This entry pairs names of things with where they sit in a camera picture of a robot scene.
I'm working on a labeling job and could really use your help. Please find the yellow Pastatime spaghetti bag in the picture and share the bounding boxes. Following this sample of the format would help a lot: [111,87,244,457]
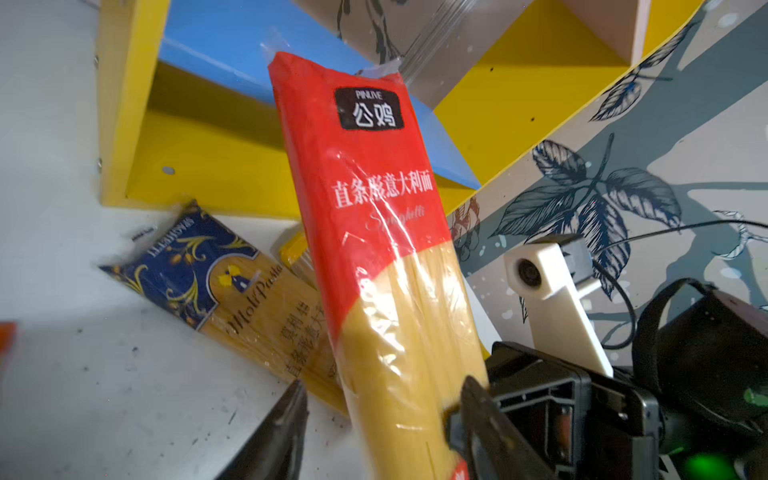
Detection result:
[278,230,318,289]

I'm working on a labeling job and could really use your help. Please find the red spaghetti bag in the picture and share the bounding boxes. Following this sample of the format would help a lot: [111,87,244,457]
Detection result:
[268,51,488,479]

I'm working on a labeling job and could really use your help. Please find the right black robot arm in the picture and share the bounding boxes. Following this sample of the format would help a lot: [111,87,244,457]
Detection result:
[486,279,767,479]

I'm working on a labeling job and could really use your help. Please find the dark blue spaghetti bag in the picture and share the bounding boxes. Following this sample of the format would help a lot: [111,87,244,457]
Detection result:
[101,201,347,413]

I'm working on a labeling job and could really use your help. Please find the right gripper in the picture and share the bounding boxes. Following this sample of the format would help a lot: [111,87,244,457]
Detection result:
[486,342,662,479]

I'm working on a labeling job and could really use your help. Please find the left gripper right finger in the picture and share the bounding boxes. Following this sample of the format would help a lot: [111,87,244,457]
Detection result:
[446,376,556,479]

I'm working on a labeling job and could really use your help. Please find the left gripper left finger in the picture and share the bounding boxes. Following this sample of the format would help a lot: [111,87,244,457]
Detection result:
[217,380,309,480]

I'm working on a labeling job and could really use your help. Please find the yellow shelf pink blue boards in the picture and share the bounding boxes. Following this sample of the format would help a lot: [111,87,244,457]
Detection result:
[96,1,697,220]

